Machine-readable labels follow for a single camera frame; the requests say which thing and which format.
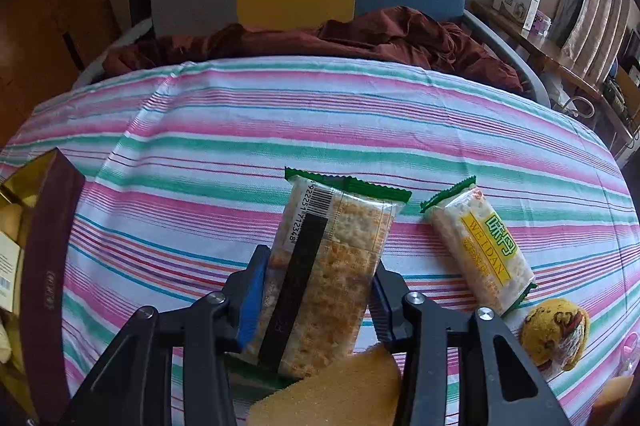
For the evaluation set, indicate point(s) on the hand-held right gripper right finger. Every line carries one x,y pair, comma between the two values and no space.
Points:
381,306

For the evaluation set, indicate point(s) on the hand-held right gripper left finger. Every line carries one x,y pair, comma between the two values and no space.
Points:
250,301

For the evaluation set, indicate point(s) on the cracker packet with green ends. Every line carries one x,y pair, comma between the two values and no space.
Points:
345,266

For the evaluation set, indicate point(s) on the orange sponge cake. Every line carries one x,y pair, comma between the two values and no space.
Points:
330,391

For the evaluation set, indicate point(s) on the yellow label cracker packet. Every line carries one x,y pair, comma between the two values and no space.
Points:
480,246

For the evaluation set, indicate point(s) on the chocolate chip cookie packet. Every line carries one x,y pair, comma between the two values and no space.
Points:
550,331

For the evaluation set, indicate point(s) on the maroon box with gold interior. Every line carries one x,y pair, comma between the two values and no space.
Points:
50,256

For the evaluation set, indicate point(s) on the yellow sponge cake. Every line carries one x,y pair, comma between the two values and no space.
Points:
610,403

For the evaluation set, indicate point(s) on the pink translucent packet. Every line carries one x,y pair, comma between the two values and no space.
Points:
629,353

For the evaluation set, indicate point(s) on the maroon blanket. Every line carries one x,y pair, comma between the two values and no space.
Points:
390,36

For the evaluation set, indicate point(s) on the bin with plastic bag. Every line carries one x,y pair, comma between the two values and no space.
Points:
570,104

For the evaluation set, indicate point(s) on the wooden desk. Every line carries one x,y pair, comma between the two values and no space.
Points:
545,51

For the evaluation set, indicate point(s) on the pink jar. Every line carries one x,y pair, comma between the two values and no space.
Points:
542,25

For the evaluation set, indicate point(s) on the white printed carton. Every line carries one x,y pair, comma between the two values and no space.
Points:
517,1

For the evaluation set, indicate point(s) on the wooden wardrobe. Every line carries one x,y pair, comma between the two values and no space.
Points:
45,6

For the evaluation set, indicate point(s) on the patterned pink curtain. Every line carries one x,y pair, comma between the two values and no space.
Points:
595,6

